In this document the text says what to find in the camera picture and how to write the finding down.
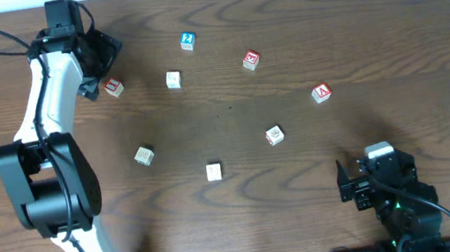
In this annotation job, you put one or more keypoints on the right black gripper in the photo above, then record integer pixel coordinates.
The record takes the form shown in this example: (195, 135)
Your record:
(360, 186)

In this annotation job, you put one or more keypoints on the blue number 2 block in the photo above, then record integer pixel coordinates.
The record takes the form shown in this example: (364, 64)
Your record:
(187, 41)

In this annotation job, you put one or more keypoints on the red letter I block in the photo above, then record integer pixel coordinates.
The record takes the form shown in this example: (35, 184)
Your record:
(113, 87)

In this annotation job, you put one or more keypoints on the wooden block green side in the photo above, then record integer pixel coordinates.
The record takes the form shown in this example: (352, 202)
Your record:
(144, 155)

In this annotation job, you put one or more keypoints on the red letter A block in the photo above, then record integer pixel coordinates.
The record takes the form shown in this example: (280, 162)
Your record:
(321, 93)

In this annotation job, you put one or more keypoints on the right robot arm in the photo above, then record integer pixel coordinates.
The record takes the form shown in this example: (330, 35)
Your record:
(403, 204)

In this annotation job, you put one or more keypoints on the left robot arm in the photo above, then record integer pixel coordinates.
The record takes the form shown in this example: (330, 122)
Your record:
(51, 186)

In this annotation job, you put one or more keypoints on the wooden block blue H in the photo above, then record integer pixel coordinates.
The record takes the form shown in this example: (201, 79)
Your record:
(214, 172)

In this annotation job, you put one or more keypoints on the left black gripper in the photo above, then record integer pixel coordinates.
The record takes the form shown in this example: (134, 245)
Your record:
(105, 50)

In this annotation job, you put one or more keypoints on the plain wooden block upper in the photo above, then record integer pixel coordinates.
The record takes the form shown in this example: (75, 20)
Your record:
(173, 79)

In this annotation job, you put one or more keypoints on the wooden block with M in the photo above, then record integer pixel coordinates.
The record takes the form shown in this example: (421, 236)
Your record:
(274, 135)

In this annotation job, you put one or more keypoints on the red letter E block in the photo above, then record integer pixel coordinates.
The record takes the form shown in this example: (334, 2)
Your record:
(250, 60)

